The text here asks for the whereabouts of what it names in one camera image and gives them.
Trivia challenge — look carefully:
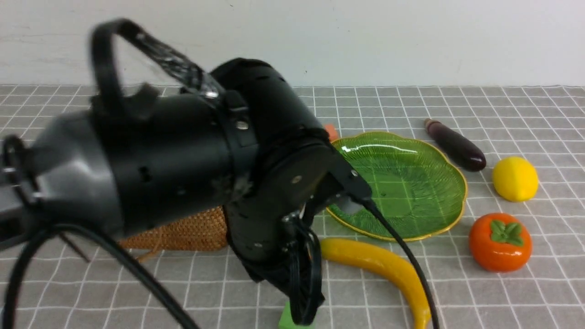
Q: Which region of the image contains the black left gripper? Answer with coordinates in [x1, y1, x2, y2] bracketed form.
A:
[247, 140, 372, 325]

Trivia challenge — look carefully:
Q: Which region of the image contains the green glass leaf plate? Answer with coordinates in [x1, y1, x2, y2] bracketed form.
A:
[332, 131, 468, 242]

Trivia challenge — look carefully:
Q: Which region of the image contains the dark purple eggplant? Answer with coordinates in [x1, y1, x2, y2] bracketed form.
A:
[424, 118, 487, 171]

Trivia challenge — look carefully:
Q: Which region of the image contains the orange persimmon green calyx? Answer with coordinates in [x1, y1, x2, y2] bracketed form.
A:
[468, 212, 533, 273]

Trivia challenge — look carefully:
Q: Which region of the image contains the green foam cube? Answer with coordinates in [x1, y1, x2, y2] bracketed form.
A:
[278, 301, 315, 329]

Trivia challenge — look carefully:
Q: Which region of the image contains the orange foam cube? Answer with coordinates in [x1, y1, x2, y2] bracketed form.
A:
[324, 124, 339, 142]

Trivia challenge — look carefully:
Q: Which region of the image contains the black camera cable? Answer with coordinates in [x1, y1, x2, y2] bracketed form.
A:
[0, 18, 440, 329]

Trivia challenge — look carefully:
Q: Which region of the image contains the yellow banana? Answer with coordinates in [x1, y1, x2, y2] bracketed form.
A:
[320, 238, 439, 329]

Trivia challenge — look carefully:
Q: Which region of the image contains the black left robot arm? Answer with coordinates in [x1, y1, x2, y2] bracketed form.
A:
[1, 58, 364, 329]

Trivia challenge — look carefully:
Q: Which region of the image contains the grey checkered tablecloth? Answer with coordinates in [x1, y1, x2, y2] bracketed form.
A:
[0, 85, 585, 329]

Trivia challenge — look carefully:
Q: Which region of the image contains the yellow lemon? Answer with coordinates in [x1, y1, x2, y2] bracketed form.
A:
[492, 156, 539, 202]

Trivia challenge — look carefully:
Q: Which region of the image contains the woven wicker basket green lining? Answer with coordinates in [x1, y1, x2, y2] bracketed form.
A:
[119, 207, 228, 254]

